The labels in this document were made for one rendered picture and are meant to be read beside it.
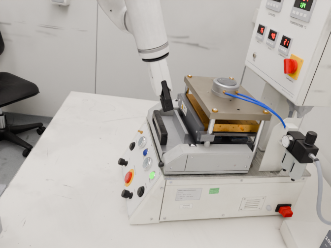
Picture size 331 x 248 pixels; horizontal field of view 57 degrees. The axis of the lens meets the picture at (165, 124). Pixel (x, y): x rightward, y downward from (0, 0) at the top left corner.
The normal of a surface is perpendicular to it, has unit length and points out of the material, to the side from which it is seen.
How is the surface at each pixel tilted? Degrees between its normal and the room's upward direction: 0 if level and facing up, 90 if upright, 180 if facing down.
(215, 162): 90
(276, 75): 90
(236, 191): 90
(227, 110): 0
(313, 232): 0
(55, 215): 0
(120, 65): 90
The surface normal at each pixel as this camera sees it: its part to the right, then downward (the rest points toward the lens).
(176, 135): 0.14, -0.87
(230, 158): 0.20, 0.49
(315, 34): -0.97, -0.02
